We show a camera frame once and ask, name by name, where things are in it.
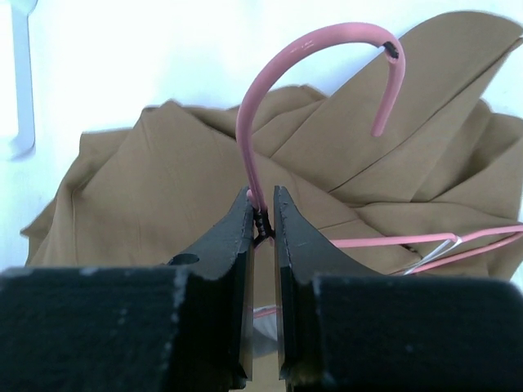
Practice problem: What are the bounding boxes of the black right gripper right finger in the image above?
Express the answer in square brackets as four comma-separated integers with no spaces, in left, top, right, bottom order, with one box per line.
[274,186,522,391]

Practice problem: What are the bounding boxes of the tan brown skirt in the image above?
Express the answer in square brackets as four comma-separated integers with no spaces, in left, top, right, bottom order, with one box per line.
[23,11,522,267]

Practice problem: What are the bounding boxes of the pink wire hanger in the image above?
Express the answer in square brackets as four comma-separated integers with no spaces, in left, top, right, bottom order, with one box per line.
[236,20,523,323]

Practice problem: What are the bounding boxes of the white clothes rack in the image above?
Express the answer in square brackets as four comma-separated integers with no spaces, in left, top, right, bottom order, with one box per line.
[1,1,38,160]

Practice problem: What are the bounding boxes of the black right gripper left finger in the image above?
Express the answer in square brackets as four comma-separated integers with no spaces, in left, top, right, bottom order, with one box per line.
[1,190,253,391]

